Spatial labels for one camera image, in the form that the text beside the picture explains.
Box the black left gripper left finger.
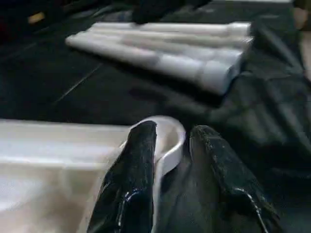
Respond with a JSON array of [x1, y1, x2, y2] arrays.
[[87, 120, 157, 233]]

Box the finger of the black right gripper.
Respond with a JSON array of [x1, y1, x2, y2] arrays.
[[132, 0, 212, 25]]

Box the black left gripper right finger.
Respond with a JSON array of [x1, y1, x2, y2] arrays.
[[189, 125, 284, 233]]

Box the white plastic table top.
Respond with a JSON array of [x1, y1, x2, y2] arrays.
[[0, 115, 187, 233]]

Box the black glossy mat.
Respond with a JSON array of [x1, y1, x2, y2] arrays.
[[0, 0, 311, 233]]

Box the gold rectangular label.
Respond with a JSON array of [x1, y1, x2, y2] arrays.
[[28, 12, 46, 24]]

